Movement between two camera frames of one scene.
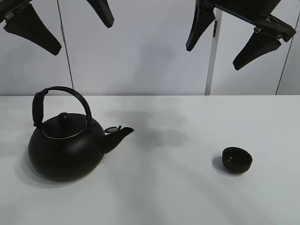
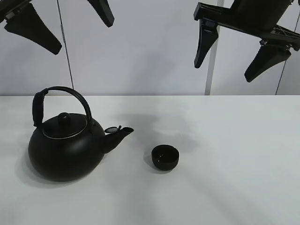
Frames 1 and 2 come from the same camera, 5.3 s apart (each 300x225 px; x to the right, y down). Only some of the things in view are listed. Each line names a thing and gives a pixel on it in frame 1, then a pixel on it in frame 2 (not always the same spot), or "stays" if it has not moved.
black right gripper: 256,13 to 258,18
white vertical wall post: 218,13 stays
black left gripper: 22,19 stays
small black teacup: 236,160 to 164,157
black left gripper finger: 102,9 stays
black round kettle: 64,148 stays
